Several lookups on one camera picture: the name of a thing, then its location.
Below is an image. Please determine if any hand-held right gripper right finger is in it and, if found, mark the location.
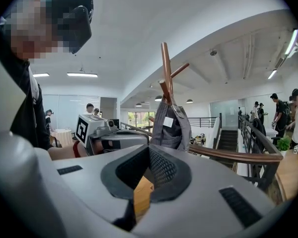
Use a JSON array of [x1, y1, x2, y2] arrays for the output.
[[131, 144, 298, 238]]

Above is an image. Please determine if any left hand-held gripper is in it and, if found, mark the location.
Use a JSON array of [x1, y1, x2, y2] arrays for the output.
[[74, 114, 149, 156]]

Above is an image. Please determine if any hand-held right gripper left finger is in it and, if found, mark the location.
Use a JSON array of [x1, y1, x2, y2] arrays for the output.
[[34, 144, 149, 238]]

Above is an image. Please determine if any grey cap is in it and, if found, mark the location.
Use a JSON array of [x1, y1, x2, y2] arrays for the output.
[[150, 100, 192, 152]]

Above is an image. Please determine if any brown wooden coat rack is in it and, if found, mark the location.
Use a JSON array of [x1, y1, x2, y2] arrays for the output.
[[149, 42, 190, 123]]

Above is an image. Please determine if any person's left forearm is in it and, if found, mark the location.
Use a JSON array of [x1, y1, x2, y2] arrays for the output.
[[47, 142, 90, 161]]

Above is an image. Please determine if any white round table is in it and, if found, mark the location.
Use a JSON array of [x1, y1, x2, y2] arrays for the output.
[[50, 128, 73, 147]]

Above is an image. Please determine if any black railing with wooden handrail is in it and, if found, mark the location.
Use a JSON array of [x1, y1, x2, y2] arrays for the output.
[[120, 113, 284, 193]]

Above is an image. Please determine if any dark staircase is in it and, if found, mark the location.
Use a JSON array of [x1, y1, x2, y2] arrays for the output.
[[217, 129, 239, 151]]

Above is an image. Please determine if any large glass window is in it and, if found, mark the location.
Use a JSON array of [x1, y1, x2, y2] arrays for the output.
[[128, 112, 156, 128]]

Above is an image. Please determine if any person's black jacket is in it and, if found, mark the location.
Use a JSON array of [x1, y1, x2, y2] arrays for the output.
[[0, 26, 53, 151]]

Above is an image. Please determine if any black metal balcony railing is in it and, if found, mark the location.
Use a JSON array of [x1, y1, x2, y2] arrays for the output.
[[187, 117, 218, 128]]

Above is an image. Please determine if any small green potted plant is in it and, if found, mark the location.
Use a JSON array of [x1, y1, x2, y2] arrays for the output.
[[277, 135, 292, 158]]

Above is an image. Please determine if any curved wooden table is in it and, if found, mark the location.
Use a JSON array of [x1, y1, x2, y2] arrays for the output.
[[275, 149, 298, 202]]

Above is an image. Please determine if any person's face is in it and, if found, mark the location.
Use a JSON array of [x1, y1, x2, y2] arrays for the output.
[[9, 0, 73, 59]]

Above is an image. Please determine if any black head-worn camera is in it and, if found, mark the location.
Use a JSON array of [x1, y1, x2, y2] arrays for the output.
[[70, 5, 92, 55]]

